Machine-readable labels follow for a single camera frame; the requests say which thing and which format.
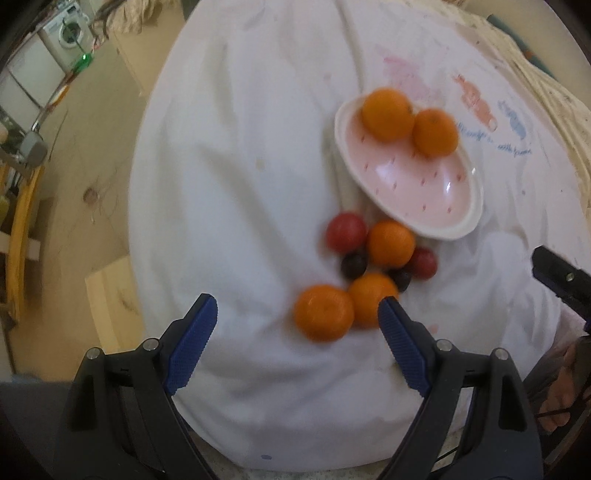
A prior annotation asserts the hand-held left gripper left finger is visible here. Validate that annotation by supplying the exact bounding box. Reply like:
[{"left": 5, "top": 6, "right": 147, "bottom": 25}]
[{"left": 53, "top": 293, "right": 220, "bottom": 480}]

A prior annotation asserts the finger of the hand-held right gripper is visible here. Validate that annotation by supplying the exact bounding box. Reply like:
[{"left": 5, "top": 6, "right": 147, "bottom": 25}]
[{"left": 531, "top": 246, "right": 591, "bottom": 320}]

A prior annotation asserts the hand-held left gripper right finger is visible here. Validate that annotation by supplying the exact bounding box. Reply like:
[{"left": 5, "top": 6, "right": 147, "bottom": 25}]
[{"left": 378, "top": 298, "right": 543, "bottom": 480}]

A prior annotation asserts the small orange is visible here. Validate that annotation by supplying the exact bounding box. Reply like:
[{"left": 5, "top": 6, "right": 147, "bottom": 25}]
[
  {"left": 368, "top": 220, "right": 416, "bottom": 269},
  {"left": 347, "top": 272, "right": 400, "bottom": 329}
]

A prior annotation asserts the dark grape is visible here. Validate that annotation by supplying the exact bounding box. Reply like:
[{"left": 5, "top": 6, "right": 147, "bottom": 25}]
[
  {"left": 388, "top": 268, "right": 413, "bottom": 293},
  {"left": 341, "top": 252, "right": 369, "bottom": 280}
]

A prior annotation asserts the red cherry tomato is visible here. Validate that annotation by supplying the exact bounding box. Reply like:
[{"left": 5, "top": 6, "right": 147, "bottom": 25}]
[
  {"left": 407, "top": 247, "right": 438, "bottom": 280},
  {"left": 325, "top": 212, "right": 369, "bottom": 254}
]

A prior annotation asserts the medium orange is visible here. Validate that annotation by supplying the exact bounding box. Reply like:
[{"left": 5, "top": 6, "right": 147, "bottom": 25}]
[{"left": 294, "top": 285, "right": 355, "bottom": 343}]

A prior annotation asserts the pink oval plate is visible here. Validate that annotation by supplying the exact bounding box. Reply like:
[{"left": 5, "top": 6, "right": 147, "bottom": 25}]
[{"left": 334, "top": 95, "right": 485, "bottom": 241}]

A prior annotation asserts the person's right hand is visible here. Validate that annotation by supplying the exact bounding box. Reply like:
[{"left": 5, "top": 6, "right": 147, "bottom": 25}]
[{"left": 538, "top": 339, "right": 591, "bottom": 435}]

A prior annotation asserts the light wooden box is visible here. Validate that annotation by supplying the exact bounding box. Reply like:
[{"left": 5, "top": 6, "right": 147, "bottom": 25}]
[{"left": 84, "top": 256, "right": 148, "bottom": 363}]

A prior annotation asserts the white printed bedsheet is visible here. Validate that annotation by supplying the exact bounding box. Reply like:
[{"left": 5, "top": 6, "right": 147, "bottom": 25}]
[{"left": 129, "top": 0, "right": 591, "bottom": 472}]

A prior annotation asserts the large orange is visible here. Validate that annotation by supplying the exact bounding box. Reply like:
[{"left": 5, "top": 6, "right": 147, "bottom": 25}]
[
  {"left": 412, "top": 108, "right": 460, "bottom": 158},
  {"left": 361, "top": 88, "right": 416, "bottom": 143}
]

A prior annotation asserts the yellow wooden chair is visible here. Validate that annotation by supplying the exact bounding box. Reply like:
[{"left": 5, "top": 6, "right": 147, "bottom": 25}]
[{"left": 6, "top": 161, "right": 47, "bottom": 324}]

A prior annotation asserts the grey box device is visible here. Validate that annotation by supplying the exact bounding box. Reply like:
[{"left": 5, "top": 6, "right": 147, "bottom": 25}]
[{"left": 18, "top": 131, "right": 49, "bottom": 167}]

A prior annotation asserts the white washing machine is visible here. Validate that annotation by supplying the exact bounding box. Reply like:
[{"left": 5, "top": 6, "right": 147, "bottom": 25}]
[{"left": 37, "top": 0, "right": 94, "bottom": 70}]

